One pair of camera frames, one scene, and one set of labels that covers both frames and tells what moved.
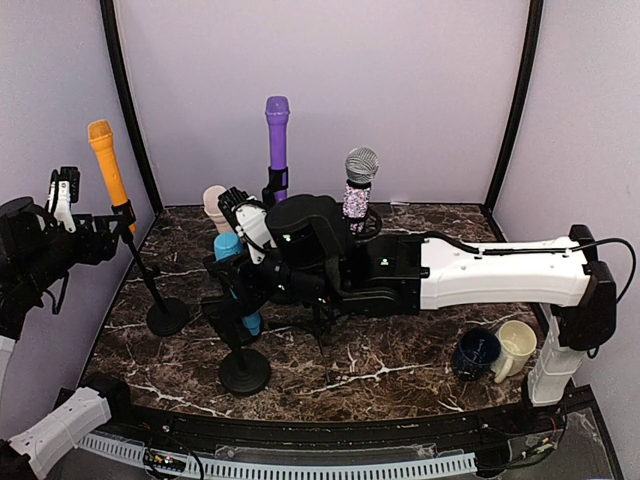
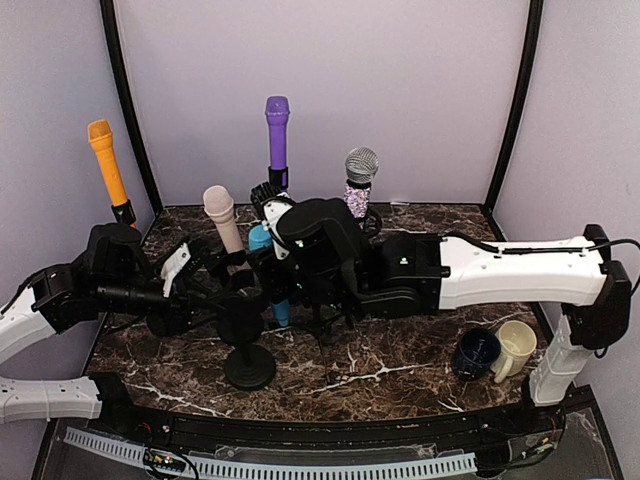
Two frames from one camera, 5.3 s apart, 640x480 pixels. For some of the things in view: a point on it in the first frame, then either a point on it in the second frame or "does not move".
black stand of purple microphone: x=277 y=180 does not move
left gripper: x=94 y=253 to x=180 y=297
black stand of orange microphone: x=169 y=316 does not move
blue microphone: x=228 y=247 to x=260 y=238
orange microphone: x=100 y=133 does not move
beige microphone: x=213 y=210 does not move
